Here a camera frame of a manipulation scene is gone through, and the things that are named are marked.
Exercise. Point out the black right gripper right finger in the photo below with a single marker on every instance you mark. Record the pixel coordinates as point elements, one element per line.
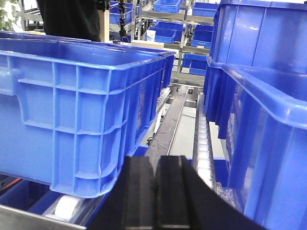
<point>185,202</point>

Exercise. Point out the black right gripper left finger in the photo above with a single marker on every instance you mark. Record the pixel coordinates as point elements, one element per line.
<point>130,204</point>

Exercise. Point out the large blue bin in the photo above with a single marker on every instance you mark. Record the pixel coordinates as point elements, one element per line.
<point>264,123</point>
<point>70,112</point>

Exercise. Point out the right white roller track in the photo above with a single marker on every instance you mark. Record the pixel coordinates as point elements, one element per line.
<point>202,157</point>

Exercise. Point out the white roller track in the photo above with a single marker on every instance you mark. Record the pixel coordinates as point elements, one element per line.
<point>202,157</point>
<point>65,208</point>

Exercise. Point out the left white roller track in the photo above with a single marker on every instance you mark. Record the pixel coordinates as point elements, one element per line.
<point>65,208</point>

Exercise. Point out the steel background shelf rack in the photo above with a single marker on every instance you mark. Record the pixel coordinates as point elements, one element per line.
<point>182,25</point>

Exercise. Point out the stacked blue bin upper right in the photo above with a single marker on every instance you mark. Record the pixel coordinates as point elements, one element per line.
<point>254,33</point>

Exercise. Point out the person in black clothes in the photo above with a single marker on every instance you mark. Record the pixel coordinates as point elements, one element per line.
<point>71,18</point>

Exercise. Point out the grey centre divider rail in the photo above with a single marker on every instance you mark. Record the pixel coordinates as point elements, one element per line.
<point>165,135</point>

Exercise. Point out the steel front shelf rail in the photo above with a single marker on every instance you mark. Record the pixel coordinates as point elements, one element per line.
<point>15,219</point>

